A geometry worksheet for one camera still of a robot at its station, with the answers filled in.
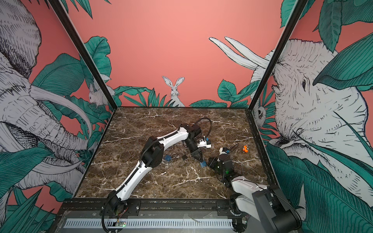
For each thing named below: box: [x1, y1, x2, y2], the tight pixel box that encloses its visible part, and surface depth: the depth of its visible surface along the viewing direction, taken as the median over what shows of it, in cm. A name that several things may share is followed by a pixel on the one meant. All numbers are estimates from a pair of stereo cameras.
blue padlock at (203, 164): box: [200, 160, 208, 168], surface depth 91 cm
